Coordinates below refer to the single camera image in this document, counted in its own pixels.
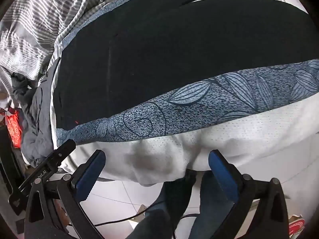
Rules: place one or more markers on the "grey striped duvet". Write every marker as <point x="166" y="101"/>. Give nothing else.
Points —
<point x="37" y="17"/>

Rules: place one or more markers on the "red plastic package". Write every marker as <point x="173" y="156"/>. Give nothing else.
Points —
<point x="13" y="129"/>

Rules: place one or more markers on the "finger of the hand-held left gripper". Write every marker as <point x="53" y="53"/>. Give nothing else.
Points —
<point x="64" y="148"/>

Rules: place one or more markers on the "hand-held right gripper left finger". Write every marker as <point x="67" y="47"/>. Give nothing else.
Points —
<point x="90" y="174"/>

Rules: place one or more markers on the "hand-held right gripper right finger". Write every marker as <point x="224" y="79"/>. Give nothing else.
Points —
<point x="223" y="175"/>

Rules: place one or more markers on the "white striped mattress sheet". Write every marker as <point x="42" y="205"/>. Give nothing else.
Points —
<point x="249" y="139"/>

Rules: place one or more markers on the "black furniture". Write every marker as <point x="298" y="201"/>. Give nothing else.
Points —
<point x="8" y="159"/>

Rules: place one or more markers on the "black garment with floral trim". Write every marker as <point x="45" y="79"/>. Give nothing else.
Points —
<point x="199" y="102"/>

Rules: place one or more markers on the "red and white object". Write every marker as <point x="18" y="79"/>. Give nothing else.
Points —
<point x="297" y="225"/>

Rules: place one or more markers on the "grey garment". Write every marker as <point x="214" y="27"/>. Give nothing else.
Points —
<point x="35" y="119"/>

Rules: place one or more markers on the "person's left leg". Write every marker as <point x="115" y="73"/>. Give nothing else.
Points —
<point x="167" y="199"/>

